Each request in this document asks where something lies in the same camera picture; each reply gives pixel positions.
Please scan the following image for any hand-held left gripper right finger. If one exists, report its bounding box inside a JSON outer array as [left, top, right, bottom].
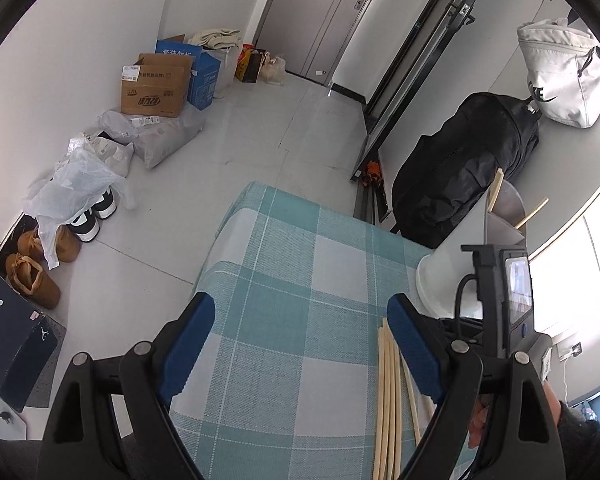
[[386, 292, 566, 480]]

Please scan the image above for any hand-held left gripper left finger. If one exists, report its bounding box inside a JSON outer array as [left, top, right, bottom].
[[42, 291, 216, 480]]

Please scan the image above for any white utensil holder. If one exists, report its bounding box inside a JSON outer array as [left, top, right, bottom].
[[415, 180, 528, 321]]

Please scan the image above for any single wooden chopstick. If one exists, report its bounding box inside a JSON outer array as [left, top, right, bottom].
[[380, 332, 395, 480], [516, 197, 550, 228], [371, 327, 388, 480], [487, 167, 504, 216], [389, 345, 403, 480]]

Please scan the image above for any person's right forearm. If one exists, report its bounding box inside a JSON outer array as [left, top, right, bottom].
[[542, 380, 600, 480]]

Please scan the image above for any person's right hand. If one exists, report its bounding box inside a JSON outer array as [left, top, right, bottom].
[[467, 400, 491, 450]]

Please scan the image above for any bright window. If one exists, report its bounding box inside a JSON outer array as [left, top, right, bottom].
[[527, 160, 600, 401]]

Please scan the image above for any teal checkered tablecloth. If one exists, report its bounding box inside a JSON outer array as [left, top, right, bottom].
[[167, 181, 481, 480]]

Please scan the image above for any black backpack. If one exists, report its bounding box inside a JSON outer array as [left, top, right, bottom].
[[391, 92, 541, 250]]

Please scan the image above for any dark floor mat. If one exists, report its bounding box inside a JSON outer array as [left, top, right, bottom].
[[0, 212, 67, 411]]

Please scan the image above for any brown shoe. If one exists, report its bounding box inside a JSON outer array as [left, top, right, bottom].
[[5, 253, 62, 310], [17, 227, 81, 263]]

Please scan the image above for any navy shoe box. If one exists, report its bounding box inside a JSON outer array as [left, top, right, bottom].
[[0, 260, 58, 396]]

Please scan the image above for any clear plastic bag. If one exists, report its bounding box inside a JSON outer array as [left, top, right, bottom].
[[22, 150, 136, 271]]

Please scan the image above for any beige parcel bag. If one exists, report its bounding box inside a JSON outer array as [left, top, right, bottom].
[[67, 132, 135, 178]]

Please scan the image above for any grey plastic bag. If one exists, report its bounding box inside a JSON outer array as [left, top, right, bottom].
[[97, 107, 207, 170]]

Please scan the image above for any white box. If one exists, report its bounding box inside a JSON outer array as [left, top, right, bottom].
[[0, 382, 28, 441]]

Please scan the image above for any white sling bag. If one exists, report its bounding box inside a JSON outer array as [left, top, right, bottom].
[[516, 7, 600, 129]]

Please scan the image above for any brown cardboard box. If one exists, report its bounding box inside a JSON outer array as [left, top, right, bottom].
[[120, 52, 196, 117]]

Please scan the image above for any blue cardboard box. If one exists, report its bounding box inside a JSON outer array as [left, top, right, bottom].
[[155, 35, 222, 111]]

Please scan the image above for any translucent storage bag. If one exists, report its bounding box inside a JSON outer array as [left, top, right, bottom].
[[212, 45, 243, 93]]

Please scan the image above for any pale yellow plastic bag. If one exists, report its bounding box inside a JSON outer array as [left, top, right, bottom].
[[259, 52, 287, 85]]

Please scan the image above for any red and yellow bag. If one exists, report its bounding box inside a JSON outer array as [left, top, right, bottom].
[[235, 42, 253, 81]]

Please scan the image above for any beige folded cloth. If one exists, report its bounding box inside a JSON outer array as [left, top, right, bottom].
[[187, 27, 243, 51]]

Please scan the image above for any grey door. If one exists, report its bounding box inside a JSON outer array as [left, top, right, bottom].
[[255, 0, 396, 78]]

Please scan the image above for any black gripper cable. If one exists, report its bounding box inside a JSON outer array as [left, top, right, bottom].
[[452, 274, 477, 322]]

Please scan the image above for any black sliding door frame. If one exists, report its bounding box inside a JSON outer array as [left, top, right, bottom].
[[350, 0, 501, 223]]

